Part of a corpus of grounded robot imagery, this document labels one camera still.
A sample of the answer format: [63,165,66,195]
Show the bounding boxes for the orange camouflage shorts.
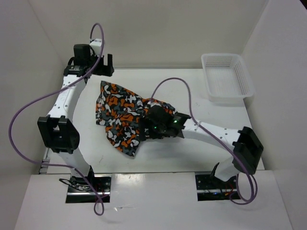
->
[95,80,176,158]

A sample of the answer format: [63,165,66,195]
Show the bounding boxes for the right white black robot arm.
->
[141,105,264,188]

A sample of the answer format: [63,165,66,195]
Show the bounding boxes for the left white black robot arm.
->
[37,39,114,192]

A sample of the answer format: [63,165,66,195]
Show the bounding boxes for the white plastic basket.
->
[201,53,255,103]

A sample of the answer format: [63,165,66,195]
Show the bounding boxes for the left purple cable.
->
[8,23,112,216]

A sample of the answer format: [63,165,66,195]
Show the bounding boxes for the purple cable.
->
[8,23,112,216]
[150,77,259,205]

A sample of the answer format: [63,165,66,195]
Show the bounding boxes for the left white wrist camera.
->
[90,38,105,56]

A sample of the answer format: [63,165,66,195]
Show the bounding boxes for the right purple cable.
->
[150,77,259,205]

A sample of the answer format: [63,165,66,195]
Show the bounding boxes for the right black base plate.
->
[195,173,240,201]

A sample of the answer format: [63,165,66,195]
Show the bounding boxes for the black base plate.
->
[59,174,112,204]
[195,173,240,201]

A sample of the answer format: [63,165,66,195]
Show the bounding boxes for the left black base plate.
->
[59,174,112,204]

